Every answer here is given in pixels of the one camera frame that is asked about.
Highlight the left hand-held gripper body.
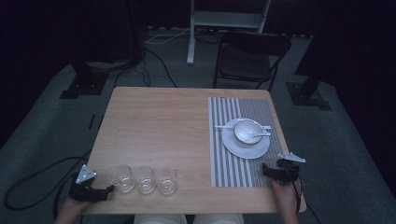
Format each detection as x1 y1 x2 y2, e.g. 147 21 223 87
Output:
68 164 105 203

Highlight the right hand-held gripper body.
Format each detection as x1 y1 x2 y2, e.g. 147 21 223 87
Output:
273 151 306 187

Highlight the clear drinking glass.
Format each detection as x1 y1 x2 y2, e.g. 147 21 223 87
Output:
133 165 156 195
154 167 178 196
107 164 136 194

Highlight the person's left hand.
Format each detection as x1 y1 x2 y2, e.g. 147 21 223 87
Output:
61 197 91 221

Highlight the white plate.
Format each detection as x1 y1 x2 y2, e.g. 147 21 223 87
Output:
221 118 272 161

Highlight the white spoon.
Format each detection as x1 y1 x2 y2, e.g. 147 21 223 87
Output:
247 132 272 140

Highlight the grey striped placemat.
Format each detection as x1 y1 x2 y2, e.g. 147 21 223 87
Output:
207 96 286 189

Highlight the white bowl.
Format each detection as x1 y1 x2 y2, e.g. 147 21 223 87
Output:
233 119 264 146

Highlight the black stand base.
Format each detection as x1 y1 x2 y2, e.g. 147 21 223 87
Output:
59 60 110 100
285 29 332 112

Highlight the black folding chair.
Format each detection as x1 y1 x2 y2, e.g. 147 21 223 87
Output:
212 30 293 93

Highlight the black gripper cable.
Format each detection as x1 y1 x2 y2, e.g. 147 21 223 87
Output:
281 167 322 224
3 148 92 220

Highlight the black floor cable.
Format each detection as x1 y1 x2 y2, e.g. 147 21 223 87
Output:
113 46 178 89

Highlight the white metal stand frame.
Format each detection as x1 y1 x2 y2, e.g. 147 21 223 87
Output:
186 0 273 65

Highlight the white floor cable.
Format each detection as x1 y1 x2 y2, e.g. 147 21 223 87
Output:
144 27 191 46

